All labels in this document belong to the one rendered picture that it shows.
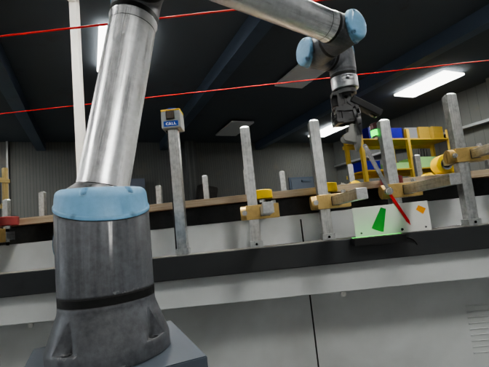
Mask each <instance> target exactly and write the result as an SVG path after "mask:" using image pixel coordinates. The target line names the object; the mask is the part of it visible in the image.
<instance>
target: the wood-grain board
mask: <svg viewBox="0 0 489 367"><path fill-rule="evenodd" d="M470 172H471V176H472V179H474V178H487V177H489V169H487V170H473V171H470ZM447 174H449V173H446V174H438V175H425V176H418V177H410V178H403V183H405V182H411V181H410V179H411V178H415V179H416V181H423V180H426V179H430V178H435V177H438V176H441V175H447ZM380 185H381V182H380V181H369V182H362V183H348V184H341V185H337V187H338V191H337V192H331V194H334V193H341V190H342V189H345V190H346V192H347V191H350V190H352V189H355V188H363V187H367V190H369V189H378V187H379V186H380ZM313 195H317V193H316V187H313V188H306V189H293V190H285V191H278V192H272V196H273V198H271V199H268V200H278V199H285V198H293V197H306V196H313ZM243 202H247V195H246V194H244V195H237V196H230V197H216V198H209V199H201V200H188V201H185V204H186V209H188V208H201V207H209V206H216V205H229V204H237V203H243ZM167 210H173V209H172V202H168V203H160V204H153V205H149V213H153V212H159V211H167ZM19 220H20V224H19V225H17V226H27V225H34V224H48V223H53V215H48V216H35V217H28V218H19ZM11 227H14V226H11Z"/></svg>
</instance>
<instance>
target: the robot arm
mask: <svg viewBox="0 0 489 367"><path fill-rule="evenodd" d="M163 1H164V0H111V6H110V9H109V14H108V15H109V20H108V27H107V30H106V37H105V41H104V45H103V51H102V55H101V59H100V66H99V70H98V77H97V81H96V85H95V91H94V95H93V99H92V106H91V109H90V116H89V120H88V124H87V131H86V135H85V139H84V145H83V149H82V153H81V160H80V164H79V171H78V175H77V179H76V183H75V184H73V185H72V186H69V187H68V188H67V189H61V190H59V191H57V192H55V194H54V199H53V206H52V212H53V228H54V234H53V238H52V250H53V253H54V256H55V287H56V303H57V313H56V317H55V321H54V323H53V326H52V330H51V332H50V335H49V338H48V341H47V345H46V347H45V349H44V354H43V367H132V366H136V365H137V364H140V363H143V362H145V361H147V360H150V359H152V358H154V357H156V356H157V355H159V354H160V353H162V352H163V351H165V350H166V349H167V348H168V347H169V345H170V330H169V326H168V324H167V322H166V320H165V318H164V315H163V314H162V311H161V309H160V307H159V305H158V303H157V300H156V297H155V293H154V272H153V261H152V250H151V230H150V219H149V203H148V199H147V194H146V190H145V189H144V188H142V187H139V186H130V183H131V178H132V170H133V165H134V161H135V152H136V148H137V143H138V135H139V130H140V122H141V117H142V113H143V104H144V100H145V95H146V87H147V82H148V74H149V69H150V65H151V56H152V52H153V47H154V39H155V34H156V31H157V28H158V23H159V15H160V10H161V7H162V3H163ZM209 1H213V2H215V3H217V4H221V5H223V6H225V7H229V8H232V9H235V10H237V11H240V12H243V13H245V14H248V15H251V16H253V17H257V18H259V19H261V20H265V21H267V22H270V23H273V24H275V25H279V26H282V27H283V28H287V29H290V30H291V31H295V32H298V33H301V34H303V35H306V36H309V37H305V38H303V39H301V41H300V42H299V44H298V47H297V50H296V59H297V62H298V64H299V65H300V66H303V67H305V68H313V69H317V70H321V71H329V72H330V82H331V88H332V93H331V95H330V102H331V109H332V113H331V119H332V125H333V127H345V126H348V127H347V128H346V134H344V135H343V137H341V143H347V144H351V145H354V148H355V150H356V152H358V151H359V149H360V147H361V143H362V117H361V112H362V113H364V114H367V115H368V116H370V117H372V118H374V119H376V118H378V117H379V116H380V115H382V113H383V109H381V108H379V107H377V106H374V105H373V104H371V103H368V102H367V101H365V100H363V99H361V98H358V97H357V96H355V95H356V94H357V90H358V88H359V82H358V77H357V67H356V62H355V56H354V54H355V51H354V47H353V45H355V44H358V43H359V41H361V40H362V39H363V38H364V37H365V35H366V33H367V28H366V27H367V26H366V22H365V19H364V18H363V16H362V14H361V13H360V12H359V11H357V10H356V9H348V10H347V11H346V12H345V13H342V12H339V11H337V10H335V9H330V8H328V7H325V6H323V5H321V4H318V3H316V2H314V1H312V0H209Z"/></svg>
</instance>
